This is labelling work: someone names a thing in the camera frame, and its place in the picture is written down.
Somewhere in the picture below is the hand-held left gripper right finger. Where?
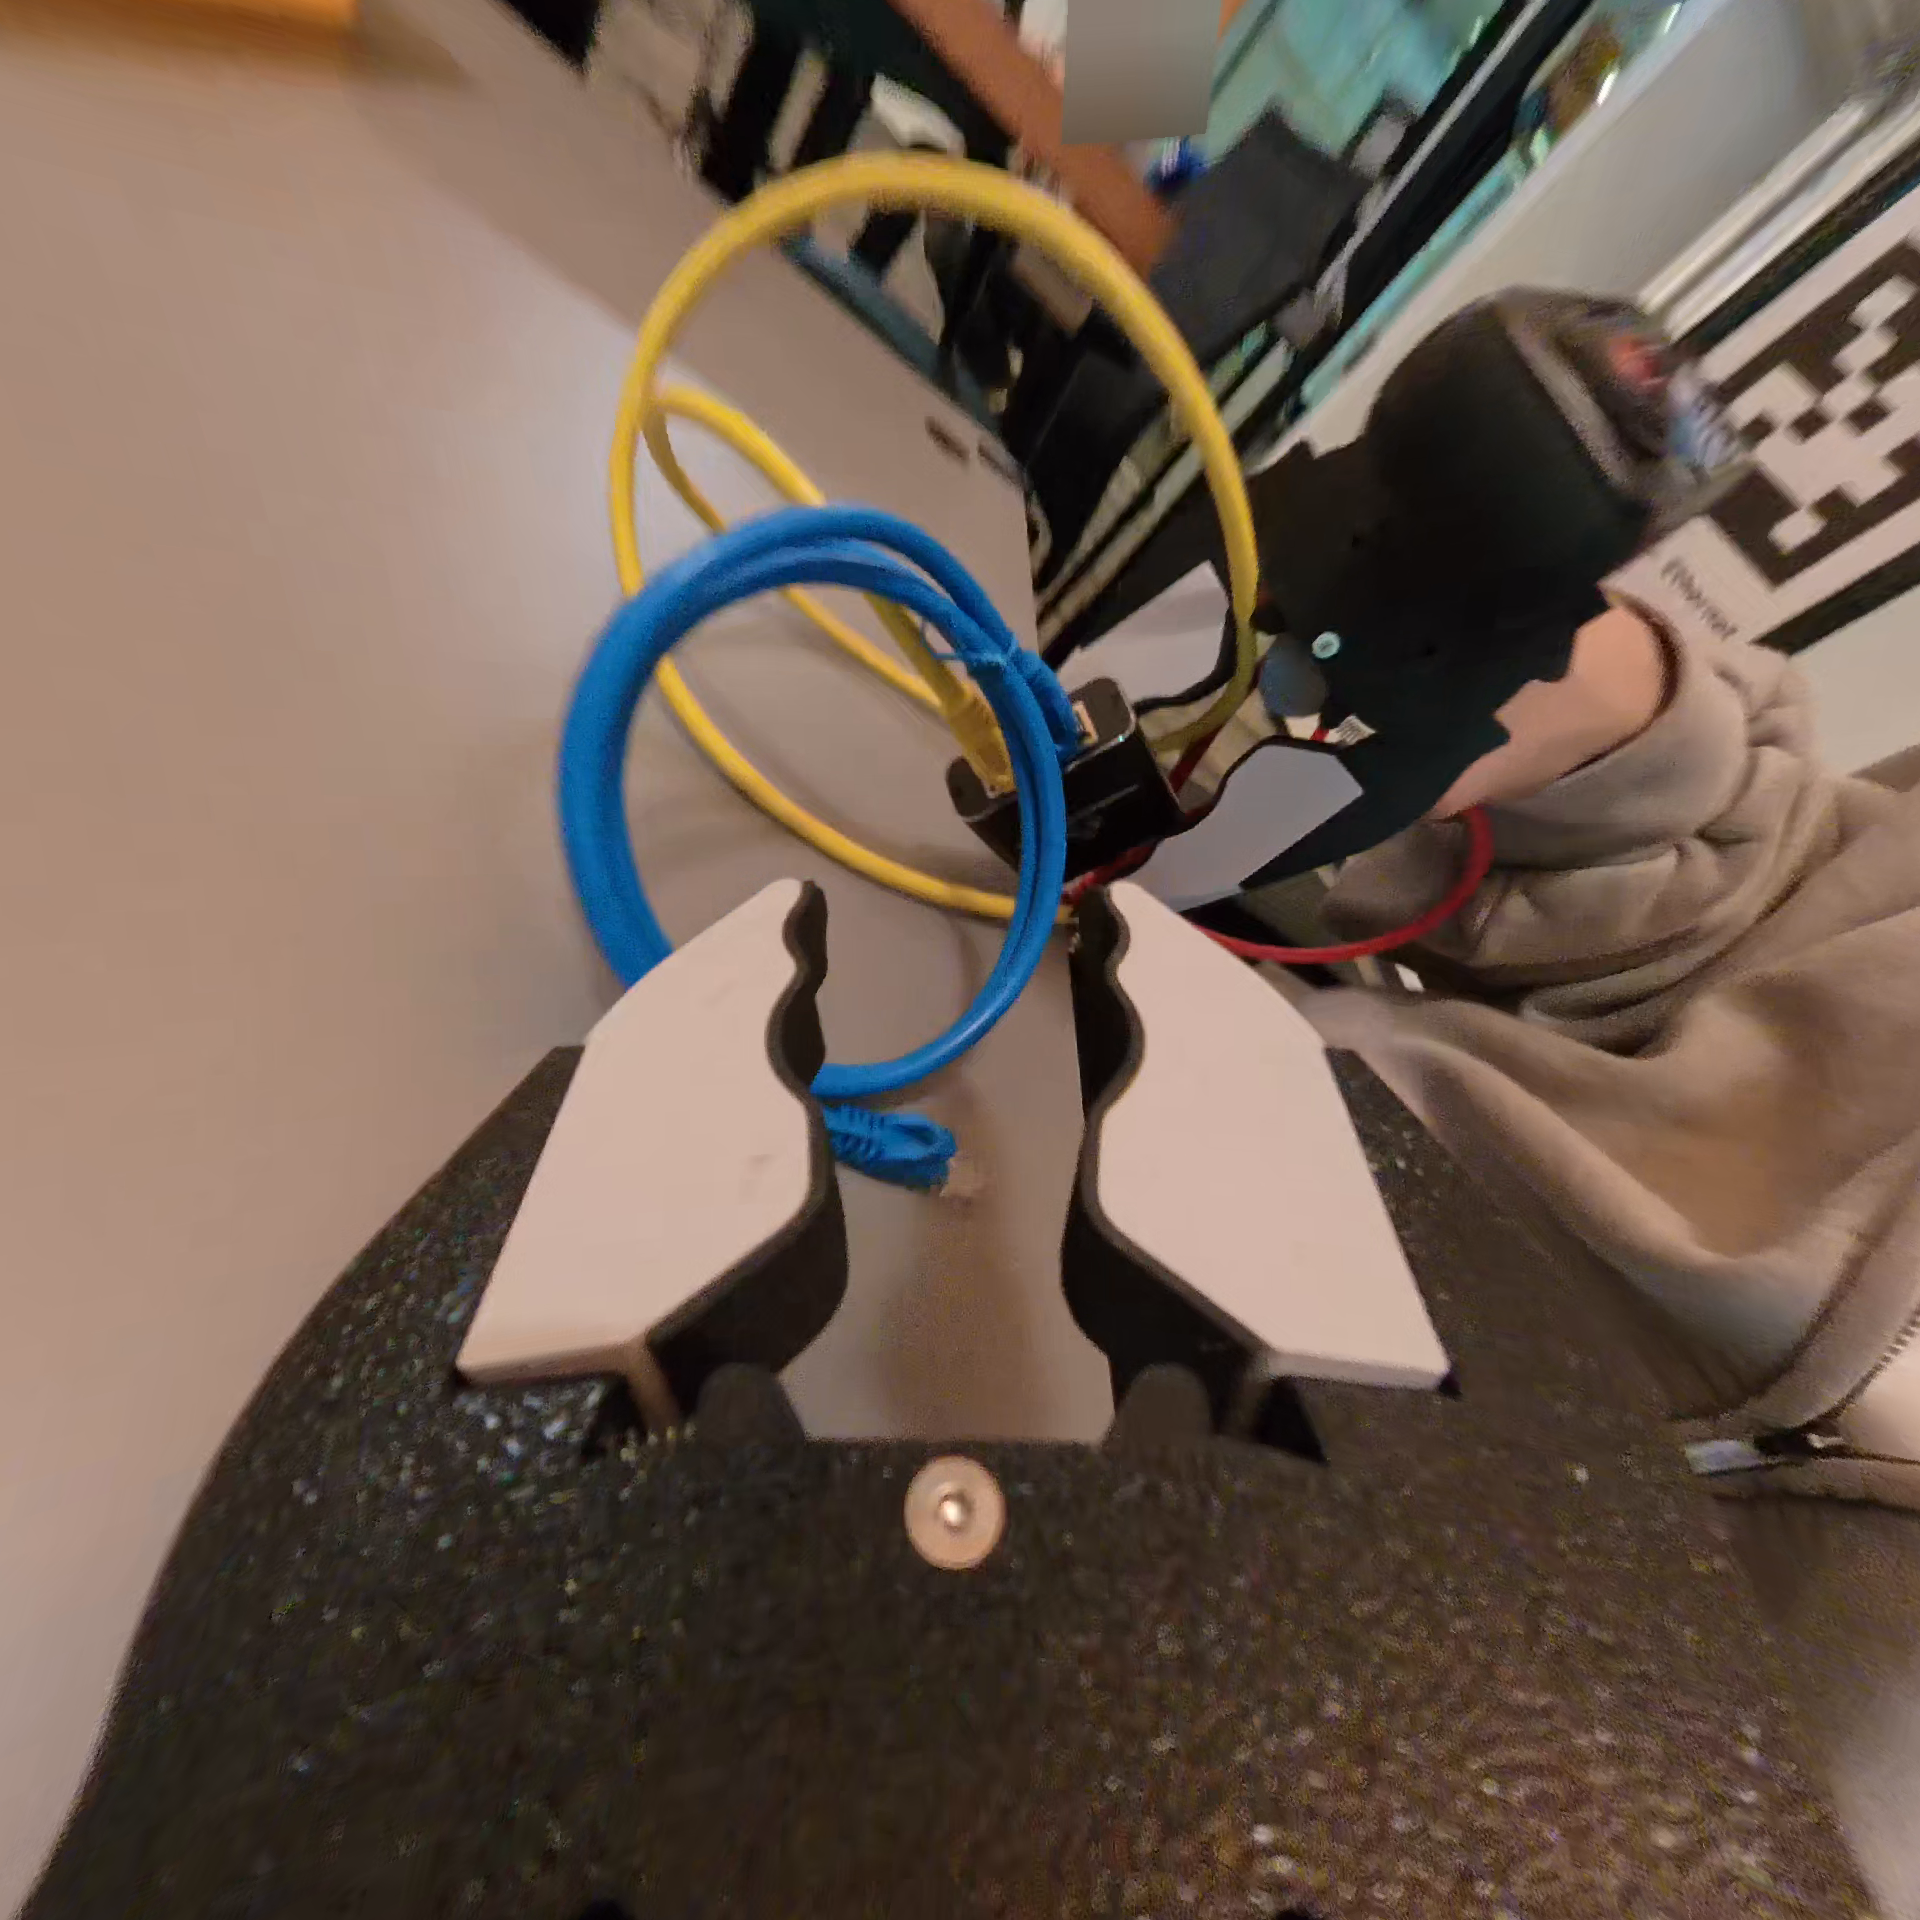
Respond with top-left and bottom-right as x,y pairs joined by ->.
1062,883 -> 1452,1432

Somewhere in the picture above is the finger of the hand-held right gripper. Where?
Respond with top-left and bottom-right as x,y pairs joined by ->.
1067,563 -> 1264,706
1159,743 -> 1366,906

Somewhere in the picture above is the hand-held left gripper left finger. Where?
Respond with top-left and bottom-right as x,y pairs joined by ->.
455,879 -> 851,1432

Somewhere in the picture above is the red ethernet cable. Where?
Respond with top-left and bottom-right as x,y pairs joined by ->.
1072,736 -> 1498,965

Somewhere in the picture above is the black ethernet splitter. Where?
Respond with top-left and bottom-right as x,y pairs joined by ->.
944,680 -> 1187,881

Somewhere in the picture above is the blue ethernet cable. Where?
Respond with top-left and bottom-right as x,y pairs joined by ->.
558,508 -> 1086,1197

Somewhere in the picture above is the yellow ethernet cable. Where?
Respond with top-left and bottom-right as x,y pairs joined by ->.
607,152 -> 1262,924

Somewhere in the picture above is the person's right hand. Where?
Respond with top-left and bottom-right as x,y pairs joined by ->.
1431,593 -> 1670,823

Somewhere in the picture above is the white printed code sheet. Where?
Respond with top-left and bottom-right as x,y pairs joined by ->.
1640,194 -> 1920,664

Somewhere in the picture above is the person's beige hoodie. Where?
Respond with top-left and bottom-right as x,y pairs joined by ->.
1266,756 -> 1920,1517

